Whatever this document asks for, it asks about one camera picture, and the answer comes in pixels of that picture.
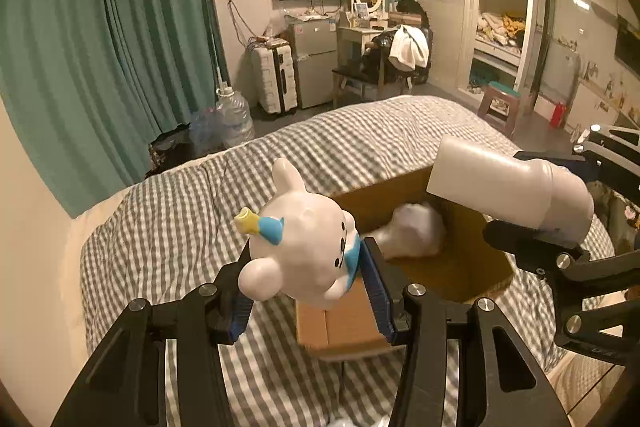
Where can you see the white suitcase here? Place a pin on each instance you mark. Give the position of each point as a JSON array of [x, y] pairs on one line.
[[272, 77]]

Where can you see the checkered bed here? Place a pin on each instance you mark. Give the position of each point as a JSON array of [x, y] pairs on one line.
[[165, 227]]

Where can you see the wide teal curtain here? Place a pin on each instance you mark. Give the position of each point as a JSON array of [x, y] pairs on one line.
[[95, 52]]

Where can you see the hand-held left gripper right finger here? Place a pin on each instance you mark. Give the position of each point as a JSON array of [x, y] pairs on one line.
[[378, 294]]

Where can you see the brown cardboard box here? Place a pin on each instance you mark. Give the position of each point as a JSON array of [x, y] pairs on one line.
[[450, 272]]

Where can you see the white open wardrobe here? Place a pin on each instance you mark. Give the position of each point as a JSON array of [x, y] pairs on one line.
[[440, 22]]

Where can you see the black clothes pile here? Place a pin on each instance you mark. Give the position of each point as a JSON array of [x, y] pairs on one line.
[[377, 54]]

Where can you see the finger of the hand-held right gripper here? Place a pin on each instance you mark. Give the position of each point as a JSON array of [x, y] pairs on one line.
[[597, 149], [530, 249]]

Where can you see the small silver fridge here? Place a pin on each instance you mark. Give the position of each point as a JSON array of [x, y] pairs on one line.
[[315, 67]]

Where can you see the dark wooden chair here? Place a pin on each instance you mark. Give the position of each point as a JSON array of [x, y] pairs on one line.
[[350, 76]]

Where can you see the black floor bag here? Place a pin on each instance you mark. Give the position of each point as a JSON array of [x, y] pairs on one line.
[[170, 152]]

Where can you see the dark wall picture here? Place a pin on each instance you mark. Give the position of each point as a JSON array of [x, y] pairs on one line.
[[629, 42]]

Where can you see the white dog figure toy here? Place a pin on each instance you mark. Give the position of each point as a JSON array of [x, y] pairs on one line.
[[300, 237]]

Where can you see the large clear water jug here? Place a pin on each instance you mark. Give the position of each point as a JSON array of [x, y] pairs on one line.
[[234, 117]]

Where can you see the white dressing table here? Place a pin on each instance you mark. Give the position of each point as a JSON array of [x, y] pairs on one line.
[[352, 38]]

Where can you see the white plastic bottle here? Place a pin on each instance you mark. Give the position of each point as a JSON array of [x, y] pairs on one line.
[[495, 179]]

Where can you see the crushed clear plastic bottle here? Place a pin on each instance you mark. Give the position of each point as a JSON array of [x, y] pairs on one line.
[[205, 132]]

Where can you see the white fluffy toy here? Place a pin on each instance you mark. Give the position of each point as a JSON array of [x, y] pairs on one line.
[[415, 227]]

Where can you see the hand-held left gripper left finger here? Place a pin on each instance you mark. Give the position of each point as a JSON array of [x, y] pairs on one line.
[[239, 318]]

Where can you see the white garment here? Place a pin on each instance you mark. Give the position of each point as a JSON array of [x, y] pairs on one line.
[[410, 47]]

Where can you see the pink plastic stool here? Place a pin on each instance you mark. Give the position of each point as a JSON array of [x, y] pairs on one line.
[[497, 99]]

